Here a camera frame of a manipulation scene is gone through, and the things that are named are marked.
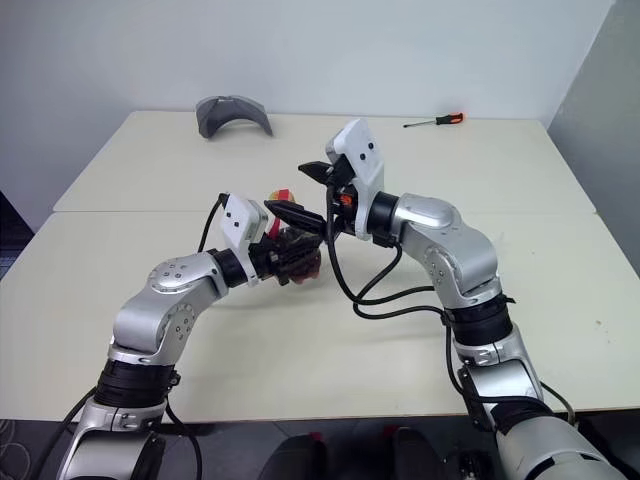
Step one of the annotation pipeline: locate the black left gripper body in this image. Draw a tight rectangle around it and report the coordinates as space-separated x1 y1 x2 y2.
248 238 292 288

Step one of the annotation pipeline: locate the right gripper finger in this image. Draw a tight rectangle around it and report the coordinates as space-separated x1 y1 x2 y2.
298 160 335 187
263 199 329 235

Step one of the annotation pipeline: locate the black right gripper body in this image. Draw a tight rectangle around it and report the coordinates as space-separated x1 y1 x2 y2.
324 155 360 241

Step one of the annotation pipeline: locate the clear plastic drink bottle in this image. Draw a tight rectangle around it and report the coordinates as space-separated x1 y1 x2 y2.
267 188 322 287

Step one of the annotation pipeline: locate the grey baseball cap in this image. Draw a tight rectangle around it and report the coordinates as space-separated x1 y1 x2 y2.
195 94 274 140

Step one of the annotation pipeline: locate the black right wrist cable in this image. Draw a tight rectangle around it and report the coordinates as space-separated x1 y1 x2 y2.
323 194 481 416

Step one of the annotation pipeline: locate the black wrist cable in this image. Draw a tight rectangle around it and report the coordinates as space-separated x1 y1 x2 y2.
198 192 227 254
323 194 481 416

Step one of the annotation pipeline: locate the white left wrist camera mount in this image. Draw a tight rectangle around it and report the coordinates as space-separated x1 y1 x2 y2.
219 194 270 287

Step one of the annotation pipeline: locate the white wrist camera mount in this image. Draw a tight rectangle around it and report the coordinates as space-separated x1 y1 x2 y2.
325 118 386 245
219 194 270 287

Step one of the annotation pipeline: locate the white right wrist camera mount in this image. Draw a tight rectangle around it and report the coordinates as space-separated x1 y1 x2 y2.
325 118 386 245

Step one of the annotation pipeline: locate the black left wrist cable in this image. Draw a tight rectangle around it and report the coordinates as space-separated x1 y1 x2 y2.
198 192 227 254

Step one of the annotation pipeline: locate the orange black handled screwdriver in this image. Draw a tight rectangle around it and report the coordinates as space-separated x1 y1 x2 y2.
402 112 467 129

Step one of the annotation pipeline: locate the black left upper arm cable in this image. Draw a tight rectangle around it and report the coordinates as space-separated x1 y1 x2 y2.
164 399 204 480

